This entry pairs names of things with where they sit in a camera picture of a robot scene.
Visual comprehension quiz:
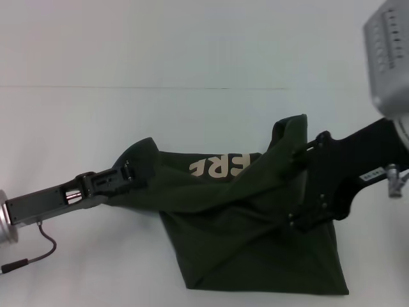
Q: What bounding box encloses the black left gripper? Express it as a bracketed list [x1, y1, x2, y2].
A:
[4, 159, 137, 228]

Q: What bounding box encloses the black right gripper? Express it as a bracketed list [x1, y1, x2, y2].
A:
[288, 118, 406, 237]

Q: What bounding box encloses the dark green shirt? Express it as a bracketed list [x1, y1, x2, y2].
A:
[107, 113, 351, 295]

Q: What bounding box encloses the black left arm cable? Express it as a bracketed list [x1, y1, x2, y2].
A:
[0, 220, 58, 275]

